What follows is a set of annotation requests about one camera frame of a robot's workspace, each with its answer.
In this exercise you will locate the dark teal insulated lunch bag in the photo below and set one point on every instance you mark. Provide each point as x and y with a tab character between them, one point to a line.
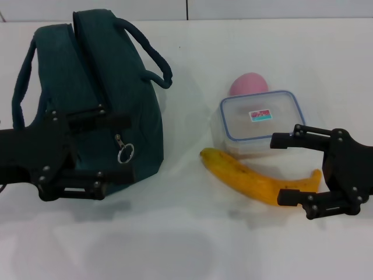
87	73

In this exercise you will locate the yellow banana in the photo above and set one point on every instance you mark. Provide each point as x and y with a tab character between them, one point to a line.
247	178

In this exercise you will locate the pink peach toy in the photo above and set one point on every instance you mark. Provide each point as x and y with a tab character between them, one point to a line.
247	83

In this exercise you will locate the clear blue-rimmed food container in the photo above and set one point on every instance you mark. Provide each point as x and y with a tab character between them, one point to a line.
247	131

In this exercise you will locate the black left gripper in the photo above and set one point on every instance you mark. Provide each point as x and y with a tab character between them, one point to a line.
32	154

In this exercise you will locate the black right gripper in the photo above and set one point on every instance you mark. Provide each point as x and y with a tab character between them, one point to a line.
346	163

